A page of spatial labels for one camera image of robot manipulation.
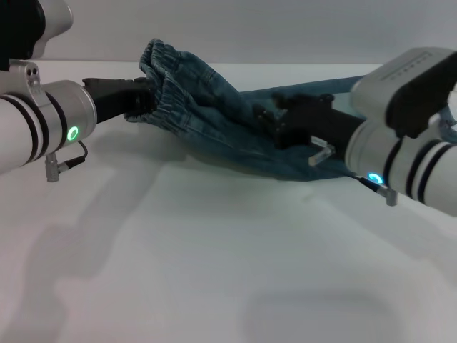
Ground right arm cable connector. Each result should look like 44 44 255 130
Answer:
356 173 398 207

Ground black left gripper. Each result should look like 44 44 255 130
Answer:
81 76 159 126

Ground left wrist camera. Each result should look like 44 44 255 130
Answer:
0 0 74 71

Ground left arm cable connector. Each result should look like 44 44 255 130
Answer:
43 140 89 183

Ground blue denim shorts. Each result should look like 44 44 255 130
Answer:
124 38 457 184

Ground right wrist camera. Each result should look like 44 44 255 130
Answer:
351 46 457 139

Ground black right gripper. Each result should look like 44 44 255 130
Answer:
253 91 362 149

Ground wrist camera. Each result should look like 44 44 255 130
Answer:
0 0 74 71
351 46 457 139

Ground arm cable connector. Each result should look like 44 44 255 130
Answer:
356 173 398 207
43 140 89 183

